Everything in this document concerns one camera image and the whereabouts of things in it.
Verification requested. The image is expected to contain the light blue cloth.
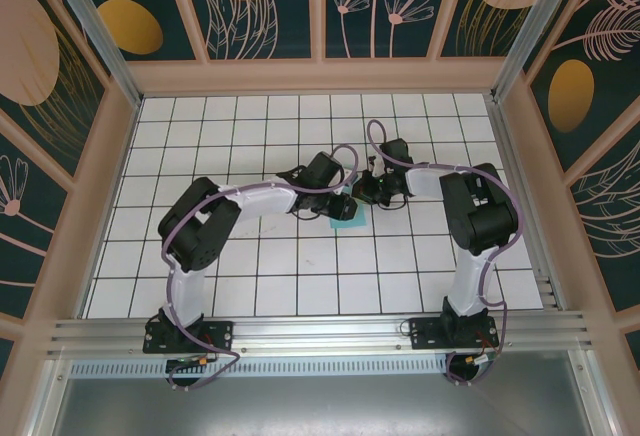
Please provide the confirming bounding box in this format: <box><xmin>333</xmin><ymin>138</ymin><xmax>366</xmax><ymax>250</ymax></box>
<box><xmin>329</xmin><ymin>183</ymin><xmax>369</xmax><ymax>231</ymax></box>

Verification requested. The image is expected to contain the grey metal sheet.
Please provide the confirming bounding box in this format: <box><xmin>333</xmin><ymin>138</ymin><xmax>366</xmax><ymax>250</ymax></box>
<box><xmin>47</xmin><ymin>375</ymin><xmax>616</xmax><ymax>436</ymax></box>

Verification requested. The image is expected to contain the aluminium side track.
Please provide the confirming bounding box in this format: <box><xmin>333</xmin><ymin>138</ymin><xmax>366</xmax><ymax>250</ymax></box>
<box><xmin>487</xmin><ymin>98</ymin><xmax>569</xmax><ymax>313</ymax></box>

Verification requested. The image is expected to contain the black circuit board with LED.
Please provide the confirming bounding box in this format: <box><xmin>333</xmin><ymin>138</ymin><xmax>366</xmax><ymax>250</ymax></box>
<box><xmin>166</xmin><ymin>354</ymin><xmax>214</xmax><ymax>371</ymax></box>

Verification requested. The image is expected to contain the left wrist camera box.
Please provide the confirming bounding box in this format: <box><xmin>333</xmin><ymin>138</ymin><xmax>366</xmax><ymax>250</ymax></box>
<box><xmin>337</xmin><ymin>165</ymin><xmax>357</xmax><ymax>196</ymax></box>

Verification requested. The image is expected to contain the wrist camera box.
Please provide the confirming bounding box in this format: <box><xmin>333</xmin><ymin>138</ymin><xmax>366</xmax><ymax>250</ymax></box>
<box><xmin>363</xmin><ymin>155</ymin><xmax>389</xmax><ymax>185</ymax></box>
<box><xmin>337</xmin><ymin>165</ymin><xmax>357</xmax><ymax>196</ymax></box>

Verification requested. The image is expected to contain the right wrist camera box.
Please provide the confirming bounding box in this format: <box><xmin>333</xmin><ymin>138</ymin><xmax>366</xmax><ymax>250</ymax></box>
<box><xmin>363</xmin><ymin>155</ymin><xmax>389</xmax><ymax>185</ymax></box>

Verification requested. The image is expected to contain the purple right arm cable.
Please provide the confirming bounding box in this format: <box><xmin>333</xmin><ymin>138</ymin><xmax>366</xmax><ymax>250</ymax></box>
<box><xmin>366</xmin><ymin>119</ymin><xmax>524</xmax><ymax>388</ymax></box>

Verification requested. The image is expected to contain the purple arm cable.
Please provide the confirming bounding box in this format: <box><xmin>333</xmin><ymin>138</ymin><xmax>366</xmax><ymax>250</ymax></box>
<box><xmin>159</xmin><ymin>143</ymin><xmax>359</xmax><ymax>393</ymax></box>
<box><xmin>366</xmin><ymin>119</ymin><xmax>524</xmax><ymax>388</ymax></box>

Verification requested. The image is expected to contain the long aluminium mounting rail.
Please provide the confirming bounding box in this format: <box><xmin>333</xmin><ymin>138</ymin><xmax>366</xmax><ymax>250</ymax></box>
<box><xmin>47</xmin><ymin>310</ymin><xmax>596</xmax><ymax>357</ymax></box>

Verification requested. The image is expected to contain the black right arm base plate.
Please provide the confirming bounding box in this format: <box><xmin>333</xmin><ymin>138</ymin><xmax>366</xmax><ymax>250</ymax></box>
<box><xmin>408</xmin><ymin>316</ymin><xmax>501</xmax><ymax>350</ymax></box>

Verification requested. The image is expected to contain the slotted grey cable duct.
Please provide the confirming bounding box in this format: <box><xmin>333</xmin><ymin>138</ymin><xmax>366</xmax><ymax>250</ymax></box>
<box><xmin>69</xmin><ymin>353</ymin><xmax>451</xmax><ymax>378</ymax></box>

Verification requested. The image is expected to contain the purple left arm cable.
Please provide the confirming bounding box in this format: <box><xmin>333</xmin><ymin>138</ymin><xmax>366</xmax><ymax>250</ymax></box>
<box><xmin>159</xmin><ymin>143</ymin><xmax>359</xmax><ymax>393</ymax></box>

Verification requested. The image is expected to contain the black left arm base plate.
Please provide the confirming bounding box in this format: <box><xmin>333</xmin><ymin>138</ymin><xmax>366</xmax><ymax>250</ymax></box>
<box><xmin>142</xmin><ymin>319</ymin><xmax>236</xmax><ymax>355</ymax></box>

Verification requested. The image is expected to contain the aluminium frame post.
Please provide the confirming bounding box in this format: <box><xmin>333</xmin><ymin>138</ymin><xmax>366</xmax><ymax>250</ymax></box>
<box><xmin>39</xmin><ymin>0</ymin><xmax>144</xmax><ymax>110</ymax></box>
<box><xmin>489</xmin><ymin>0</ymin><xmax>589</xmax><ymax>103</ymax></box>

